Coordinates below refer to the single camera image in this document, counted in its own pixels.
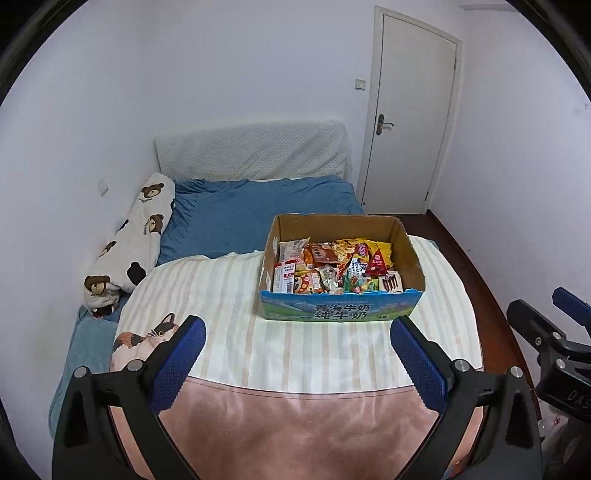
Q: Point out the white door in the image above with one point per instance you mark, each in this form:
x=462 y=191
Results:
x=411 y=92

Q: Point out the light blue quilt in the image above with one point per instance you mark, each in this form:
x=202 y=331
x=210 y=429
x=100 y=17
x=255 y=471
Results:
x=78 y=350

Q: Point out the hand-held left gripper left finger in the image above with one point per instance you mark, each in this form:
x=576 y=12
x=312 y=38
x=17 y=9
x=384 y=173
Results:
x=184 y=360

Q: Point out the white wall socket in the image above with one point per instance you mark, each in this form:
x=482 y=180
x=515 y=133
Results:
x=103 y=188

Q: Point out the bear print pillow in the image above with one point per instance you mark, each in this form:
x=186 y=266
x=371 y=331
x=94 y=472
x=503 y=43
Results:
x=134 y=240

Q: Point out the white padded headboard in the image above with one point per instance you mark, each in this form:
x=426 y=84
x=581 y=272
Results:
x=249 y=147

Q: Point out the blue green cardboard box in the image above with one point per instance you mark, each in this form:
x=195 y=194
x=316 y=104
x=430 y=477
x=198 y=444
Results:
x=341 y=311

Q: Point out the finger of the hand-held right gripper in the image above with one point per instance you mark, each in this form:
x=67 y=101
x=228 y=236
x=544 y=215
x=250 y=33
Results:
x=572 y=301
x=535 y=323

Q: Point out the pile of mixed snack packets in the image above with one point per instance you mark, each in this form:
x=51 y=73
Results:
x=332 y=267

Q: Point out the blue bed sheet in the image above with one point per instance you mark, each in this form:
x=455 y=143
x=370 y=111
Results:
x=231 y=217

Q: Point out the striped cream pink blanket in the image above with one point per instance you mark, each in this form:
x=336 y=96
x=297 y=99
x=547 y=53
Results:
x=286 y=360

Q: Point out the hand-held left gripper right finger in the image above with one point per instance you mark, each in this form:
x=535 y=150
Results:
x=418 y=360

